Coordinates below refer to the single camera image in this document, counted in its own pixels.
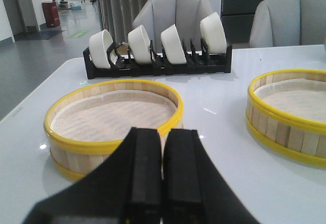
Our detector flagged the bamboo steamer tray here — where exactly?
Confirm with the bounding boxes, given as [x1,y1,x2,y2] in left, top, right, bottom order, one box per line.
[44,79,184,180]
[246,69,325,167]

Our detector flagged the black bowl rack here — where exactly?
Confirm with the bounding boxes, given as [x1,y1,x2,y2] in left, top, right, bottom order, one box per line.
[83,39,232,79]

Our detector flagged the white bowl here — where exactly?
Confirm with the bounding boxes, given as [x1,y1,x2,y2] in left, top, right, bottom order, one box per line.
[89,30,113,69]
[200,12,227,54]
[128,25,151,65]
[160,25,186,65]

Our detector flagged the red trash bin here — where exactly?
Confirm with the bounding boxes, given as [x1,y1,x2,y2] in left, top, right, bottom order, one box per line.
[42,2,60,27]

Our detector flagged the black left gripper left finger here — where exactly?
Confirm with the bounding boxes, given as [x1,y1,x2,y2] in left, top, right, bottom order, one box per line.
[23,127,161,223]

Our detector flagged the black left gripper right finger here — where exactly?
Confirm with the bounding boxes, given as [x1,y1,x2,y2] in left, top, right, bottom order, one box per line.
[163,129,258,223]

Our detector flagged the left grey chair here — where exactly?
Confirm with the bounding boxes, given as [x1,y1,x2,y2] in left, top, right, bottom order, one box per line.
[132,0,213,52]

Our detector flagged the grey chair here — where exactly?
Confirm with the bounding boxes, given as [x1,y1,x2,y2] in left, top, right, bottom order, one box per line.
[132,0,213,52]
[249,0,325,48]

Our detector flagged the right grey chair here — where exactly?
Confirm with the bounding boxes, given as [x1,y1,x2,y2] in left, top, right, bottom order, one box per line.
[249,0,325,48]

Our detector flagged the centre tray cloth liner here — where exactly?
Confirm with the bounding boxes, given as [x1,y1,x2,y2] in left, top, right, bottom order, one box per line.
[255,78,325,122]

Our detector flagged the white steamer cloth liner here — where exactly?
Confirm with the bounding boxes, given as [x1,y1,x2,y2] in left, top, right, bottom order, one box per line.
[51,90,177,142]

